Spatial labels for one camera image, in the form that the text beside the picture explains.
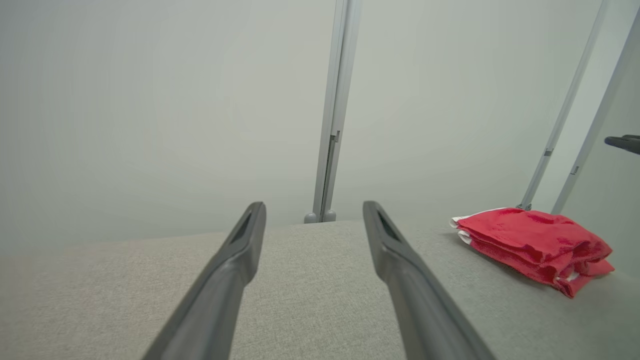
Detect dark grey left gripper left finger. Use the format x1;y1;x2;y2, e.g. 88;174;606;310
142;201;267;360

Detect red jersey with black number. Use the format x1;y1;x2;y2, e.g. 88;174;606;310
457;232;616;299

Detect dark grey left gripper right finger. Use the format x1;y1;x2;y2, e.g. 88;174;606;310
362;201;496;360

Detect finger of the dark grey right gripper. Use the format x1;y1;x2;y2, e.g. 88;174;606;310
604;134;640;156

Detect grey metal partition post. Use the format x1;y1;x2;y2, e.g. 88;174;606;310
303;0;364;224
550;10;640;216
516;0;611;211

